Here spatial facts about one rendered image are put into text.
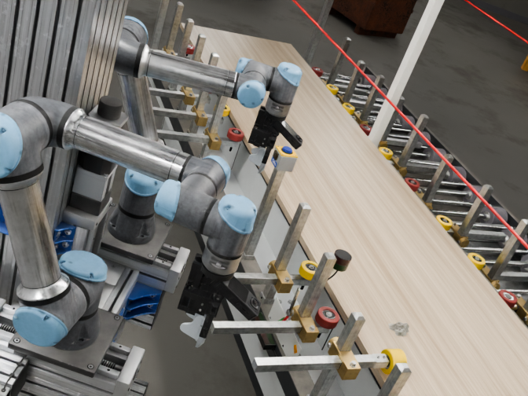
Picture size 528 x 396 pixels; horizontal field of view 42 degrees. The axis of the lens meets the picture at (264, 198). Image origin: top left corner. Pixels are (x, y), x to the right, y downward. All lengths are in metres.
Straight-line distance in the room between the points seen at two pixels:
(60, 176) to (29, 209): 0.29
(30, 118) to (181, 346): 2.11
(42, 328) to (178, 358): 1.79
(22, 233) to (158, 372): 1.84
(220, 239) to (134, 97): 0.90
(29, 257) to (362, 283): 1.45
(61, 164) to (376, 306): 1.31
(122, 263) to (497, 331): 1.44
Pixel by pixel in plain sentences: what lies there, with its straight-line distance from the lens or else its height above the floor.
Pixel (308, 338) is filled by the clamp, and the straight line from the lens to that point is 2.38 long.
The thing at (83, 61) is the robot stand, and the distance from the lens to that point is 1.62.
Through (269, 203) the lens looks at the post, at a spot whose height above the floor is 0.99.
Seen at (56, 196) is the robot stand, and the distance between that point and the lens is 1.80.
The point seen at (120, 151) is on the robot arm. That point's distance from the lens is 1.47.
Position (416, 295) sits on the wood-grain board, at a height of 0.90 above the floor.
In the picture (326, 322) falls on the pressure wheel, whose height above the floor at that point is 0.90.
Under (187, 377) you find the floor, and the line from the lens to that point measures 3.27.
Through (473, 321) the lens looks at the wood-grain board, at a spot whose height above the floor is 0.90.
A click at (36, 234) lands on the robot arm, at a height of 1.42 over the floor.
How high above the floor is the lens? 2.34
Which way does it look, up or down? 30 degrees down
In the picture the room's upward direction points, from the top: 21 degrees clockwise
